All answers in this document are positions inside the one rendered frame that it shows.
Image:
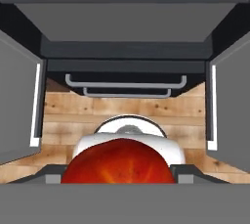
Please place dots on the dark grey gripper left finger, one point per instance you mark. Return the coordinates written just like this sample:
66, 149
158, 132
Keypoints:
49, 170

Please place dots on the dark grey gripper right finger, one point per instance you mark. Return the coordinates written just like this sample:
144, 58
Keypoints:
185, 171

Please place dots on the red tomato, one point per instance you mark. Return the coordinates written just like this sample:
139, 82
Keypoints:
118, 164

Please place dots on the dark grey fridge drawer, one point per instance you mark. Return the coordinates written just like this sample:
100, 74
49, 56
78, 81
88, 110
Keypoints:
125, 50
125, 66

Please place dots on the grey fridge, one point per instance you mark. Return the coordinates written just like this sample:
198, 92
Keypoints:
125, 22

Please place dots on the white round object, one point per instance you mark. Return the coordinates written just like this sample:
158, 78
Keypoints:
97, 143

